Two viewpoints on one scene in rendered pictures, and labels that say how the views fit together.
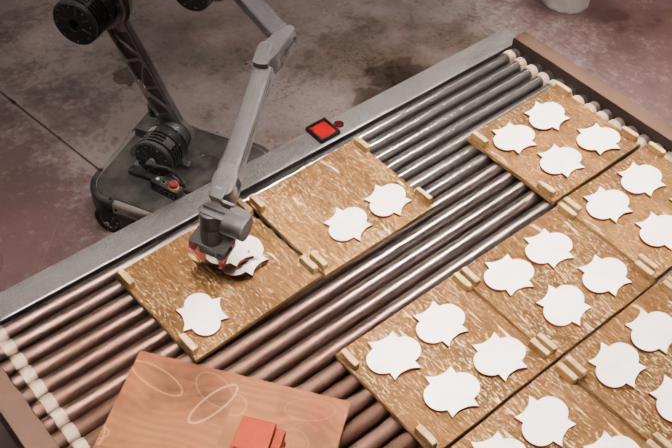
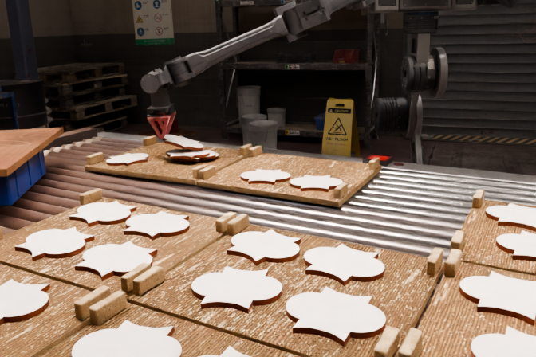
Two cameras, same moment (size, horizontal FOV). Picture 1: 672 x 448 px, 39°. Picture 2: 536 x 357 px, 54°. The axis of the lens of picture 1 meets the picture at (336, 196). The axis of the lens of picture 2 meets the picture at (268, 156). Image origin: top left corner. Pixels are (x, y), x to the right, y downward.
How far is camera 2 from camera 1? 245 cm
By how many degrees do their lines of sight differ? 67
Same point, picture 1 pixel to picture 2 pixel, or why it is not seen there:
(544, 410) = (21, 296)
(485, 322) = (175, 246)
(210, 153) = not seen: hidden behind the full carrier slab
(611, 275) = (338, 316)
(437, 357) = (108, 232)
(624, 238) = (455, 325)
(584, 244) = (389, 290)
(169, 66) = not seen: hidden behind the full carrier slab
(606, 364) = (123, 337)
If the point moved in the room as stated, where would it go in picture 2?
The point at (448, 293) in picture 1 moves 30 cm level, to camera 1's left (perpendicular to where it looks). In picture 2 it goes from (209, 224) to (185, 184)
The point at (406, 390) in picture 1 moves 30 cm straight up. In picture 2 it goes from (58, 225) to (39, 85)
